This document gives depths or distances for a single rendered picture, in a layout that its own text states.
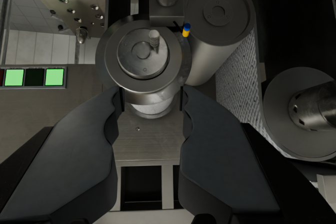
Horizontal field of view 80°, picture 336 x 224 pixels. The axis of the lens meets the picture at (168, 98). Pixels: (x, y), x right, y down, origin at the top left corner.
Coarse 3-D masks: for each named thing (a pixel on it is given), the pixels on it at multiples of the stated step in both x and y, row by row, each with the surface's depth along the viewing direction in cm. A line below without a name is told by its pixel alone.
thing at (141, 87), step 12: (132, 24) 31; (144, 24) 31; (120, 36) 30; (168, 36) 31; (108, 48) 30; (168, 48) 30; (180, 48) 30; (108, 60) 30; (180, 60) 30; (108, 72) 29; (120, 72) 29; (168, 72) 30; (120, 84) 29; (132, 84) 29; (144, 84) 29; (156, 84) 29; (168, 84) 30
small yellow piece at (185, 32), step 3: (174, 21) 29; (177, 24) 29; (186, 24) 26; (189, 24) 26; (177, 27) 29; (183, 27) 26; (186, 27) 26; (189, 27) 26; (180, 30) 29; (183, 30) 27; (186, 30) 26; (189, 30) 27; (183, 33) 27; (186, 33) 27; (186, 36) 28
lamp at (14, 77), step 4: (8, 72) 62; (12, 72) 62; (16, 72) 62; (20, 72) 62; (8, 76) 62; (12, 76) 62; (16, 76) 62; (20, 76) 62; (8, 80) 61; (12, 80) 61; (16, 80) 62; (20, 80) 62; (8, 84) 61; (12, 84) 61; (16, 84) 61; (20, 84) 61
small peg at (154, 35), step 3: (153, 30) 26; (156, 30) 27; (150, 33) 26; (153, 33) 26; (156, 33) 26; (150, 36) 26; (153, 36) 26; (156, 36) 26; (150, 39) 27; (153, 39) 26; (156, 39) 27; (150, 42) 28; (153, 42) 27; (156, 42) 28; (150, 45) 29; (153, 45) 28; (156, 45) 29
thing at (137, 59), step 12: (132, 36) 29; (144, 36) 29; (120, 48) 29; (132, 48) 29; (144, 48) 29; (156, 48) 29; (120, 60) 28; (132, 60) 29; (144, 60) 29; (156, 60) 29; (132, 72) 28; (144, 72) 28; (156, 72) 28
